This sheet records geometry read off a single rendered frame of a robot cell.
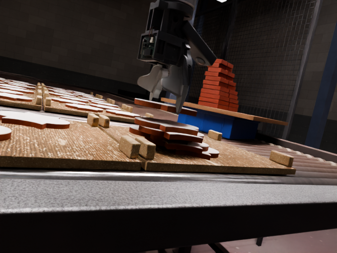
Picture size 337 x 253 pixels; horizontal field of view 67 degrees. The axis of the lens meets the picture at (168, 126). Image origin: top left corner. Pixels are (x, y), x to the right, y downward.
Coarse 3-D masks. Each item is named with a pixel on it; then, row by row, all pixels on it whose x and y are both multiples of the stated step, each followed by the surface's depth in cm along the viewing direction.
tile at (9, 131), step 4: (0, 128) 40; (4, 128) 40; (8, 128) 41; (0, 132) 37; (4, 132) 38; (8, 132) 38; (0, 136) 37; (4, 136) 37; (8, 136) 38; (0, 140) 37; (4, 140) 38
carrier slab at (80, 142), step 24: (0, 120) 50; (72, 120) 68; (0, 144) 36; (24, 144) 38; (48, 144) 40; (72, 144) 43; (96, 144) 47; (72, 168) 36; (96, 168) 38; (120, 168) 40
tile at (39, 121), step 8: (0, 112) 53; (8, 112) 54; (16, 112) 56; (8, 120) 49; (16, 120) 50; (24, 120) 50; (32, 120) 51; (40, 120) 53; (48, 120) 54; (56, 120) 56; (64, 120) 58; (40, 128) 50; (48, 128) 52; (56, 128) 53; (64, 128) 55
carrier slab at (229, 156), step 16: (112, 128) 68; (128, 128) 74; (208, 144) 74; (224, 144) 80; (144, 160) 43; (160, 160) 44; (176, 160) 47; (192, 160) 49; (208, 160) 52; (224, 160) 55; (240, 160) 59; (256, 160) 63
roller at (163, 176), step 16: (0, 176) 31; (16, 176) 32; (32, 176) 33; (48, 176) 34; (64, 176) 35; (80, 176) 36; (96, 176) 37; (112, 176) 38; (128, 176) 39; (144, 176) 40; (160, 176) 42; (176, 176) 43; (192, 176) 45; (208, 176) 47; (224, 176) 49; (240, 176) 51; (256, 176) 53; (272, 176) 56
